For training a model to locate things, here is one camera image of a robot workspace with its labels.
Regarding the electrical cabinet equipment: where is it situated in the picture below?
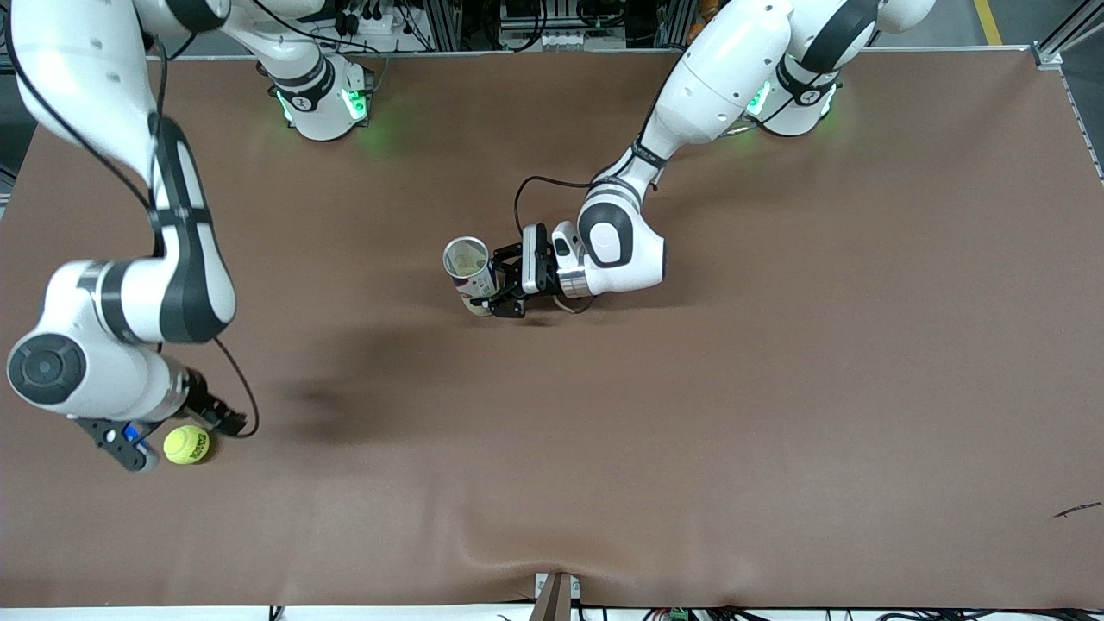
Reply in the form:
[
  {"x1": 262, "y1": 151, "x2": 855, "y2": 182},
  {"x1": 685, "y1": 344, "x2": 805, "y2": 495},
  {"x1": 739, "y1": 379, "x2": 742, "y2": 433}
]
[{"x1": 461, "y1": 0, "x2": 656, "y2": 51}]

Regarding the brown table mat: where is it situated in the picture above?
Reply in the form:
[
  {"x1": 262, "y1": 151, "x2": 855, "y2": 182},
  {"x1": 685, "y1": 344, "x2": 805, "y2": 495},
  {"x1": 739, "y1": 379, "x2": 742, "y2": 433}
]
[{"x1": 0, "y1": 47, "x2": 1104, "y2": 610}]

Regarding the yellow tennis ball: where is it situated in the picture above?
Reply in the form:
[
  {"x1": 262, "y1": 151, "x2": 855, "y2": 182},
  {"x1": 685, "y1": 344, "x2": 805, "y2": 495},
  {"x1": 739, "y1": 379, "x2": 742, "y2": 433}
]
[{"x1": 163, "y1": 423, "x2": 211, "y2": 466}]

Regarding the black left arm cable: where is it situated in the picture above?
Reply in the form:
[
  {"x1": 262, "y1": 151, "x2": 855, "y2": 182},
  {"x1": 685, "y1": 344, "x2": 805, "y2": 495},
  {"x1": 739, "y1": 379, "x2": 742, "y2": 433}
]
[{"x1": 514, "y1": 175, "x2": 605, "y2": 230}]

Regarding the aluminium profile post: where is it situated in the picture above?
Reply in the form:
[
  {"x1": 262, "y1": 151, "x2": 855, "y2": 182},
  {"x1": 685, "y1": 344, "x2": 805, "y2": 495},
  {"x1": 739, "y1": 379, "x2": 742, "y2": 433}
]
[{"x1": 423, "y1": 0, "x2": 462, "y2": 51}]

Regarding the aluminium profile beam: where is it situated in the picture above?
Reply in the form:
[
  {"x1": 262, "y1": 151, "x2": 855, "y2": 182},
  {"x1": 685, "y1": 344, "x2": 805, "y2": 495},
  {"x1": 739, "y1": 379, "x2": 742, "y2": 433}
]
[{"x1": 1035, "y1": 0, "x2": 1104, "y2": 54}]

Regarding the white power strip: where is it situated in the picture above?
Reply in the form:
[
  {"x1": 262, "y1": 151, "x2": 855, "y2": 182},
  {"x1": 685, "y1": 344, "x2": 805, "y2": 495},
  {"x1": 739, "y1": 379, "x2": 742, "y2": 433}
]
[{"x1": 341, "y1": 0, "x2": 411, "y2": 44}]

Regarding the blue white tennis ball can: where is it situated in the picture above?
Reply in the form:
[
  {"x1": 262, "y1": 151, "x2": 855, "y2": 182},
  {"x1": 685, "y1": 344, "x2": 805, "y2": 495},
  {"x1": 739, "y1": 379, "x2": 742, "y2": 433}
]
[{"x1": 442, "y1": 236, "x2": 499, "y2": 318}]

